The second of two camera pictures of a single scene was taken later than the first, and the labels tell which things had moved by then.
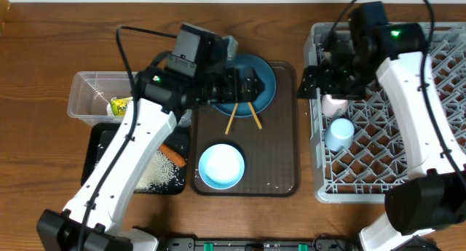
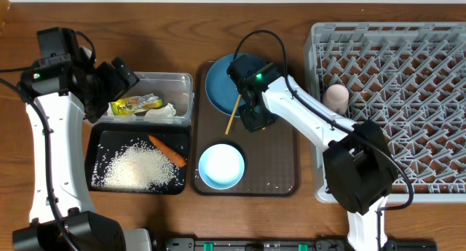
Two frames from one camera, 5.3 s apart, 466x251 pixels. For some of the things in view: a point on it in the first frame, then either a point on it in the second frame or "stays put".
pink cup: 329,105 stays put
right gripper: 324,72 -> 250,124
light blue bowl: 220,166 stays put
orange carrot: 175,157 stays put
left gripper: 235,92 -> 118,88
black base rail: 263,244 stays put
